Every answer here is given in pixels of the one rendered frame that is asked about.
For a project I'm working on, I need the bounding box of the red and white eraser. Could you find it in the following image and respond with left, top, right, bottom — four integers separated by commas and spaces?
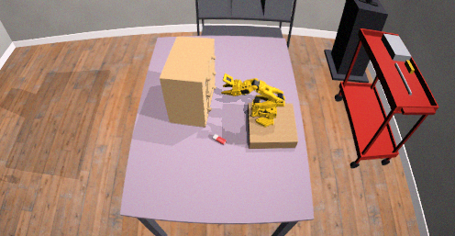
213, 134, 227, 145

